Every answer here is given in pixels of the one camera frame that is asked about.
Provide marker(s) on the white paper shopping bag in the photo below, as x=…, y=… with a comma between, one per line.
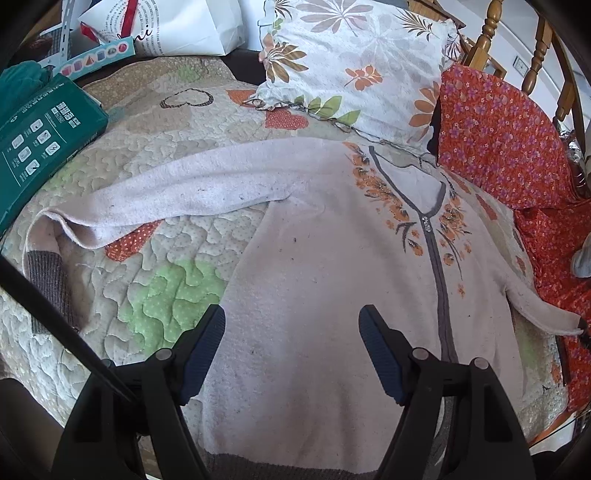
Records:
x=169, y=27

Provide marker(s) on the teal green folded garment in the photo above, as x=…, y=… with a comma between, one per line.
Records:
x=18, y=83

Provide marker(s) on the green flat cardboard package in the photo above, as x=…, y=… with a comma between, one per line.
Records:
x=40, y=137

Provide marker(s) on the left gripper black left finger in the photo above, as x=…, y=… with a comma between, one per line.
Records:
x=101, y=437

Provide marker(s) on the white perforated metal shelf post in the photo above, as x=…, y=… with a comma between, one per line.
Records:
x=67, y=10

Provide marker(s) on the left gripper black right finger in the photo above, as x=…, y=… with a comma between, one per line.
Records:
x=456, y=417

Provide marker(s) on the wooden chair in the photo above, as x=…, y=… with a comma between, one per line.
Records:
x=518, y=44

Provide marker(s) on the red floral blanket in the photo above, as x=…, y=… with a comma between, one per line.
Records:
x=500, y=140

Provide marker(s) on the light blue long toy box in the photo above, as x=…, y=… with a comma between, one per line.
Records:
x=96, y=58

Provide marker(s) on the pale pink zip cardigan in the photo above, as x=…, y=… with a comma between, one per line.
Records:
x=292, y=391

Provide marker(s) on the floral white pillow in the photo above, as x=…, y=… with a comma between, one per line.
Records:
x=365, y=65

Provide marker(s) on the quilted heart pattern bedspread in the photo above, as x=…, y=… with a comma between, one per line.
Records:
x=139, y=293

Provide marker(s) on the grey white sock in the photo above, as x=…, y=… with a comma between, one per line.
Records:
x=581, y=260

